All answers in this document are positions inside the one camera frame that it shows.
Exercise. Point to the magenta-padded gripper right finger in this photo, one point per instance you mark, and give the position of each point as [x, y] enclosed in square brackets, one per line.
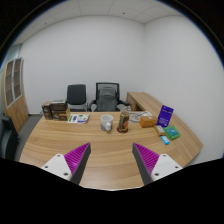
[148, 160]

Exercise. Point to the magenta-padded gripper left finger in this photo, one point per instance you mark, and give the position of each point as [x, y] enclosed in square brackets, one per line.
[75, 160]

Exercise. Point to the clear black-capped drink bottle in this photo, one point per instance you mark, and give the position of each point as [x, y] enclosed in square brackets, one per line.
[124, 121]

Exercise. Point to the small blue packet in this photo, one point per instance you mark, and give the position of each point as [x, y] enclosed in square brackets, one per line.
[165, 140]

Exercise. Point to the small yellow-brown box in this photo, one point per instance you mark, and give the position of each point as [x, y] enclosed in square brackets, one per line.
[159, 130]

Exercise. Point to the green packet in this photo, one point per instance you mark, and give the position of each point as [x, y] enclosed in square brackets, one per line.
[172, 132]

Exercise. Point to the orange cardboard box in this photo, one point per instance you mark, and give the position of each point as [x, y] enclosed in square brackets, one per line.
[147, 121]

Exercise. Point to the white printed leaflet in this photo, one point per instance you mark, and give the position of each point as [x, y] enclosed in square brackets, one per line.
[78, 118]

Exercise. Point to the flat round red coaster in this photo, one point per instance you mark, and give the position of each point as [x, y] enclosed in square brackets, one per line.
[118, 130]

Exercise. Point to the light brown cardboard box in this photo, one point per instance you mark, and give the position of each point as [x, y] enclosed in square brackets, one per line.
[63, 116]

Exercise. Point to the purple package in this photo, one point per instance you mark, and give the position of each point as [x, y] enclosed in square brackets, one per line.
[165, 116]

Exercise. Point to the white mug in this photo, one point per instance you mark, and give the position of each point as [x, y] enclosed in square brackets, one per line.
[106, 122]

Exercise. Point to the small dark brown box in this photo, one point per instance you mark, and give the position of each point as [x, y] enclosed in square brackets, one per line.
[47, 110]

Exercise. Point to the wooden side desk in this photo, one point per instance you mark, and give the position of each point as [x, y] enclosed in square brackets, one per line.
[145, 100]

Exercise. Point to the black padded visitor chair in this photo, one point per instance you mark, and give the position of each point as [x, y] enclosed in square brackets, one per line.
[76, 95]

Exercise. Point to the black mesh office chair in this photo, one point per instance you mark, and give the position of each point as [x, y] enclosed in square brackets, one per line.
[107, 96]

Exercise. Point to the wooden shelf cabinet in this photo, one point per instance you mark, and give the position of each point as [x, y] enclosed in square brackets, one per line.
[16, 96]

